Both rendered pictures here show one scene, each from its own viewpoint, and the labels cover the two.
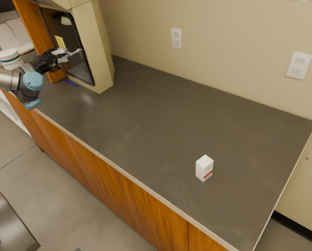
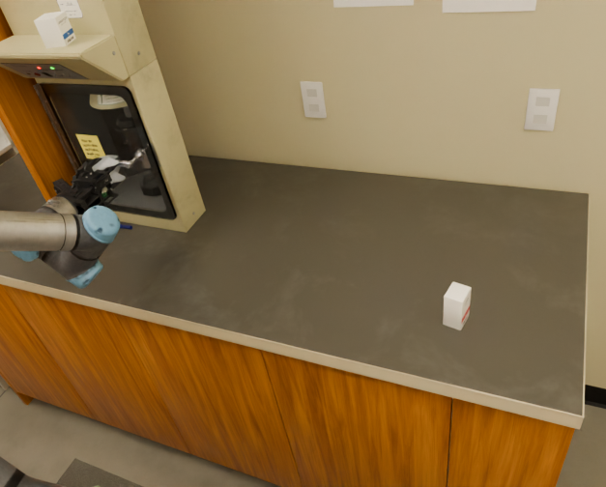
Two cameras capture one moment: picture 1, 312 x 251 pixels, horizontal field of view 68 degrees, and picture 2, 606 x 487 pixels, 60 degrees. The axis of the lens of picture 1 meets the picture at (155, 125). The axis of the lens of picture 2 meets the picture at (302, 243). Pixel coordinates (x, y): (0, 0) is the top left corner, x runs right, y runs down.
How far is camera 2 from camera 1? 0.39 m
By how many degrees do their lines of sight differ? 12
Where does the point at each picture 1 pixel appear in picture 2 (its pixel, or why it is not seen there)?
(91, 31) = (162, 113)
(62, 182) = (103, 454)
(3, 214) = not seen: outside the picture
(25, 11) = (8, 97)
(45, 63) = (90, 190)
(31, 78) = (100, 220)
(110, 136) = (253, 302)
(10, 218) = not seen: outside the picture
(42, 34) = (42, 137)
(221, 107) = (429, 205)
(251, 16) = (450, 43)
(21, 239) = not seen: outside the picture
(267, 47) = (485, 89)
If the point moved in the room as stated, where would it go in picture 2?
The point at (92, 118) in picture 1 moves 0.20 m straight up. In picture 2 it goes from (198, 280) to (176, 218)
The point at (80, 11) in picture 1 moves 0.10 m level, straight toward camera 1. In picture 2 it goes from (143, 80) to (159, 91)
